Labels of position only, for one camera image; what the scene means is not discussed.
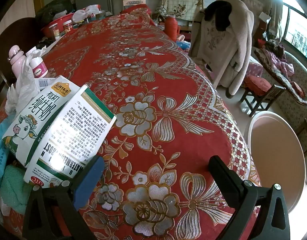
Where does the red seat cushion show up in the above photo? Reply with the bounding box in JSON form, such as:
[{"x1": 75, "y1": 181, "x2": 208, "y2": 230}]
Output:
[{"x1": 244, "y1": 75, "x2": 274, "y2": 93}]

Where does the small dark wooden chair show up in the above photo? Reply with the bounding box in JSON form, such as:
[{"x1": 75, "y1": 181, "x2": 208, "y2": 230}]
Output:
[{"x1": 240, "y1": 85, "x2": 285, "y2": 117}]

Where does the red thermos flask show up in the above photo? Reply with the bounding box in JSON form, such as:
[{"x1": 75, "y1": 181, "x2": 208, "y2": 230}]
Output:
[{"x1": 164, "y1": 15, "x2": 180, "y2": 42}]

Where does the pile of clothes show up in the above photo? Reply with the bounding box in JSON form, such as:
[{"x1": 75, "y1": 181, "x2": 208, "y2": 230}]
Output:
[{"x1": 262, "y1": 40, "x2": 294, "y2": 75}]

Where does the white green milk carton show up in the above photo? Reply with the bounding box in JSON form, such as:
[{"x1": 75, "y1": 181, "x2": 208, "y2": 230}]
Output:
[{"x1": 2, "y1": 76, "x2": 80, "y2": 168}]

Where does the white plastic bucket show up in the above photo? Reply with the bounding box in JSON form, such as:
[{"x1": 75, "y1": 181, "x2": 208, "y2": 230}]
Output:
[{"x1": 247, "y1": 112, "x2": 306, "y2": 213}]

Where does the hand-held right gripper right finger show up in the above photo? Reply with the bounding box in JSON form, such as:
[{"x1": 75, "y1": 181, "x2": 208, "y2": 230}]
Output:
[{"x1": 209, "y1": 155, "x2": 291, "y2": 240}]

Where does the dark round wooden panel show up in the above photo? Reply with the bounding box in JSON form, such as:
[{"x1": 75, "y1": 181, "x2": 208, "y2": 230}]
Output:
[{"x1": 0, "y1": 17, "x2": 36, "y2": 80}]

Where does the red pillow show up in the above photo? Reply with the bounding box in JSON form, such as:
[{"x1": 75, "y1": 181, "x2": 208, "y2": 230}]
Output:
[{"x1": 290, "y1": 81, "x2": 305, "y2": 98}]

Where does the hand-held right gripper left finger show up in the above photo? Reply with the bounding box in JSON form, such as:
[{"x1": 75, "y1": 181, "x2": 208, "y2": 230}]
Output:
[{"x1": 22, "y1": 156, "x2": 105, "y2": 240}]

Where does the red plastic basin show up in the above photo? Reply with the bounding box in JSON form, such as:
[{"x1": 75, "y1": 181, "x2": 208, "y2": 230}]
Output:
[{"x1": 41, "y1": 14, "x2": 76, "y2": 38}]

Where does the dark plastic bag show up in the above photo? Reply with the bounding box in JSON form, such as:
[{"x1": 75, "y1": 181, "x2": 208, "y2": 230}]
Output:
[{"x1": 35, "y1": 0, "x2": 74, "y2": 25}]

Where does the red floral tablecloth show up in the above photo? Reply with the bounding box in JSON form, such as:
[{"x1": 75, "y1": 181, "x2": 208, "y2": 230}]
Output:
[{"x1": 0, "y1": 4, "x2": 261, "y2": 240}]

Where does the labelled cardboard box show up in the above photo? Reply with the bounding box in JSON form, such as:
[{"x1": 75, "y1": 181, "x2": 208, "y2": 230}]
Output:
[{"x1": 123, "y1": 0, "x2": 147, "y2": 7}]

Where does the white plastic bag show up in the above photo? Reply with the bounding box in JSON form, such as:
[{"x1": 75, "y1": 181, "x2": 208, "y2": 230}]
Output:
[{"x1": 5, "y1": 49, "x2": 41, "y2": 115}]

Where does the black garment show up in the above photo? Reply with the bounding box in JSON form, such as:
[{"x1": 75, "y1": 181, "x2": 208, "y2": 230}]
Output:
[{"x1": 205, "y1": 0, "x2": 231, "y2": 32}]

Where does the white green medicine box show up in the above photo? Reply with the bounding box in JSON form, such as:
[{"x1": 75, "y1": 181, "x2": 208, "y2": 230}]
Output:
[{"x1": 23, "y1": 84, "x2": 117, "y2": 189}]

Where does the window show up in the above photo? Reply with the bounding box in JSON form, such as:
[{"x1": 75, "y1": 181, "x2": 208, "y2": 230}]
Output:
[{"x1": 281, "y1": 0, "x2": 307, "y2": 63}]

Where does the flat white blue box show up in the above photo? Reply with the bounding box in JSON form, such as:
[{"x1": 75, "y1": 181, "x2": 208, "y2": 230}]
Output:
[{"x1": 36, "y1": 77, "x2": 59, "y2": 90}]

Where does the floral sofa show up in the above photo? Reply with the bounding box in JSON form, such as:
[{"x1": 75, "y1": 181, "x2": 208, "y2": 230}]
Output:
[{"x1": 254, "y1": 47, "x2": 307, "y2": 105}]

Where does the crumpled white bag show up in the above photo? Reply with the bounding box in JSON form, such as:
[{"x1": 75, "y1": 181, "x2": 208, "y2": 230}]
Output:
[{"x1": 73, "y1": 5, "x2": 100, "y2": 22}]

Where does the pink water bottle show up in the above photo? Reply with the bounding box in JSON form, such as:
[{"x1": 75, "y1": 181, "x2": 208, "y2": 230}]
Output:
[{"x1": 8, "y1": 45, "x2": 27, "y2": 80}]

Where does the teal cloth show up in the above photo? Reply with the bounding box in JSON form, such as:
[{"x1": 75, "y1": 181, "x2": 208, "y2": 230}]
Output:
[{"x1": 0, "y1": 166, "x2": 31, "y2": 212}]

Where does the white pill bottle pink label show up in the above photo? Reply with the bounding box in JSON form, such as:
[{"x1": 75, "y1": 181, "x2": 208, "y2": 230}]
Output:
[{"x1": 30, "y1": 56, "x2": 49, "y2": 78}]

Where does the floral checked cloth cover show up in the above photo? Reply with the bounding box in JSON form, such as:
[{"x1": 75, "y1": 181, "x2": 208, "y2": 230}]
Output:
[{"x1": 156, "y1": 0, "x2": 204, "y2": 20}]

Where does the beige fleece coat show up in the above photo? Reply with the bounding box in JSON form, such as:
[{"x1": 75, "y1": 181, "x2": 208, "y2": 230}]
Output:
[{"x1": 188, "y1": 0, "x2": 254, "y2": 97}]

